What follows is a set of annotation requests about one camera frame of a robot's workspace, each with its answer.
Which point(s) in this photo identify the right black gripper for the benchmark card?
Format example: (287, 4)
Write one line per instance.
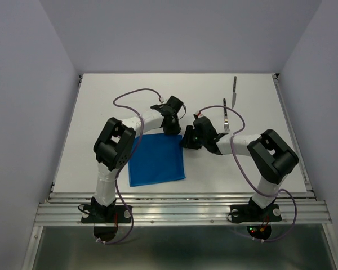
(187, 138)

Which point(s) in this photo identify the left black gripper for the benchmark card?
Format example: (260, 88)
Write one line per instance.
(176, 129)

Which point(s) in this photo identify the blue cloth napkin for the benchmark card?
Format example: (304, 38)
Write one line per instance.
(158, 159)

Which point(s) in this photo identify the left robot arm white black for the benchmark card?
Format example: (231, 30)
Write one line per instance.
(115, 146)

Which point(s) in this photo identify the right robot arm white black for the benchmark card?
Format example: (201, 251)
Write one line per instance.
(274, 159)

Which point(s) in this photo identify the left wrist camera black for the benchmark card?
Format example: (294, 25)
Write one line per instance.
(174, 103)

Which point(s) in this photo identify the steel fork black handle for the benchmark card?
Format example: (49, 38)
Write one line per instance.
(226, 122)

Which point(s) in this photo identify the steel knife black handle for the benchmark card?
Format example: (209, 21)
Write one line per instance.
(234, 94)

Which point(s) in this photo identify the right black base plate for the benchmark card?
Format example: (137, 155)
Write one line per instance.
(252, 213)

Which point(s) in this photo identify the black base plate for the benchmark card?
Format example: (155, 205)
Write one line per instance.
(115, 214)
(252, 213)

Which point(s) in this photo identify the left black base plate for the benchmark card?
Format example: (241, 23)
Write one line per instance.
(115, 214)

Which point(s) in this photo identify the aluminium front rail frame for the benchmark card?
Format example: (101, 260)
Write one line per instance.
(169, 209)

